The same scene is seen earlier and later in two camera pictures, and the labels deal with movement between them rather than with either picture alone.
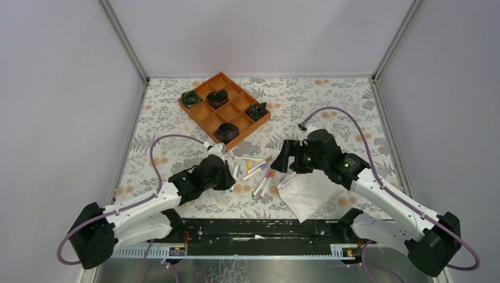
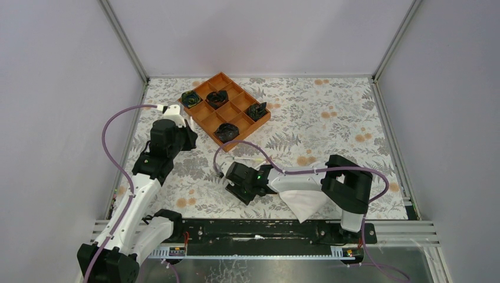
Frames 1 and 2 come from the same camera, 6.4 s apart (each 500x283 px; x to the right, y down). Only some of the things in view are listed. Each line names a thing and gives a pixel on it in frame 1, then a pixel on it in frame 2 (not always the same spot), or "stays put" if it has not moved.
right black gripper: (292, 155) to (233, 179)
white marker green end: (248, 158) stays put
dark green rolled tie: (256, 111) stays put
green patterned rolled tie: (190, 98) stays put
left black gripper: (218, 174) to (188, 140)
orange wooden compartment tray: (226, 112) stays put
